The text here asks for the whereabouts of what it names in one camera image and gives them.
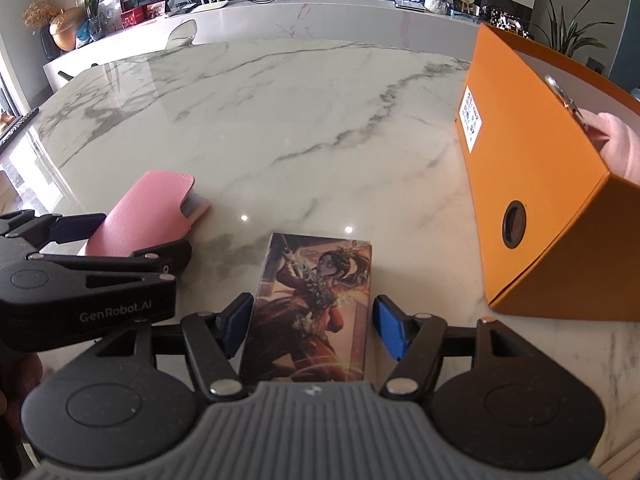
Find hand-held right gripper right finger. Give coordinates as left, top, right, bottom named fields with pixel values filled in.
left=371, top=294, right=557, bottom=403

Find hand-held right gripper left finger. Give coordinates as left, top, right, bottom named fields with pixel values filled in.
left=90, top=291, right=256, bottom=404

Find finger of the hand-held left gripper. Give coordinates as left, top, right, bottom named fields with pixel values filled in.
left=0, top=211, right=109, bottom=264
left=25, top=238, right=194, bottom=294

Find pink leather case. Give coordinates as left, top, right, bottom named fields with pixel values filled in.
left=84, top=170, right=211, bottom=258

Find illustrated card box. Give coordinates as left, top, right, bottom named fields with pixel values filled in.
left=238, top=231, right=375, bottom=385

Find orange cardboard box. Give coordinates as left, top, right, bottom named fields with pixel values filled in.
left=455, top=22, right=640, bottom=323

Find pink plush toy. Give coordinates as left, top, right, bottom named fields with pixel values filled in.
left=585, top=111, right=640, bottom=186

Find person's left hand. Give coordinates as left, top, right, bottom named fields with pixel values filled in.
left=0, top=353, right=42, bottom=427

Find orange round vase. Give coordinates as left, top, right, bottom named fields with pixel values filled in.
left=49, top=6, right=88, bottom=52

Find leafy plant in blue vase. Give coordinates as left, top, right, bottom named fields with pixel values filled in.
left=75, top=0, right=123, bottom=42

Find white stool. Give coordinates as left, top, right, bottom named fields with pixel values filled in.
left=164, top=18, right=199, bottom=50

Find dried flower bunch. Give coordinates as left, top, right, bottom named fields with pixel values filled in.
left=22, top=0, right=60, bottom=31

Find red gift boxes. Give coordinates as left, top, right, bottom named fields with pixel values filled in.
left=120, top=0, right=168, bottom=31

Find white marble TV cabinet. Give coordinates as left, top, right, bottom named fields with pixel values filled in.
left=42, top=0, right=501, bottom=93

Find black white toy cars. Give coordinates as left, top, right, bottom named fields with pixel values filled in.
left=482, top=5, right=533, bottom=39

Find potted orchid plant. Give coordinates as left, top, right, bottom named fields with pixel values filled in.
left=529, top=0, right=617, bottom=61

